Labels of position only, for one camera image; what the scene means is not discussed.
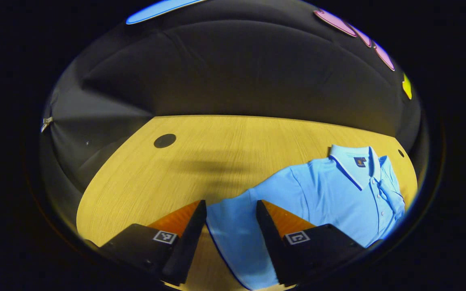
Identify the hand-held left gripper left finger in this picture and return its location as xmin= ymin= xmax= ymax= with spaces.
xmin=83 ymin=199 xmax=208 ymax=287

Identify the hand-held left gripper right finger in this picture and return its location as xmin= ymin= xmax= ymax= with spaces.
xmin=256 ymin=199 xmax=367 ymax=287

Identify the light blue T-shirt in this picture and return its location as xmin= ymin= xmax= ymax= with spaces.
xmin=205 ymin=144 xmax=406 ymax=291

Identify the black backdrop cloth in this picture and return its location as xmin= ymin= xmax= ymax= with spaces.
xmin=40 ymin=0 xmax=424 ymax=202

